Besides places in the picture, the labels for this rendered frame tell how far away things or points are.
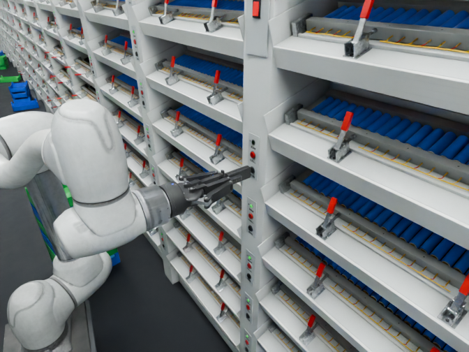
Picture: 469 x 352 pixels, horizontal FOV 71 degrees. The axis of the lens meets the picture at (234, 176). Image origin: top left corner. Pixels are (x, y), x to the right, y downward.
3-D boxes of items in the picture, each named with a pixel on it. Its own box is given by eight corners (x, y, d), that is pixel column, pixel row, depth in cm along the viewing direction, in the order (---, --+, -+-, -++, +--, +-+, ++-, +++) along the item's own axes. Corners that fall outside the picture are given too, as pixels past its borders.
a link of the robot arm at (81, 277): (54, 299, 134) (98, 264, 150) (80, 316, 127) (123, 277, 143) (-33, 121, 95) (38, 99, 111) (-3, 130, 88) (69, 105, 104)
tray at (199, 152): (246, 198, 95) (236, 173, 89) (155, 133, 137) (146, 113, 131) (294, 160, 101) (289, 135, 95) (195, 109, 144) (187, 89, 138)
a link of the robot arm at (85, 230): (151, 245, 68) (142, 191, 61) (71, 279, 60) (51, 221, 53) (132, 219, 75) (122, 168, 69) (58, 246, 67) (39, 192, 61)
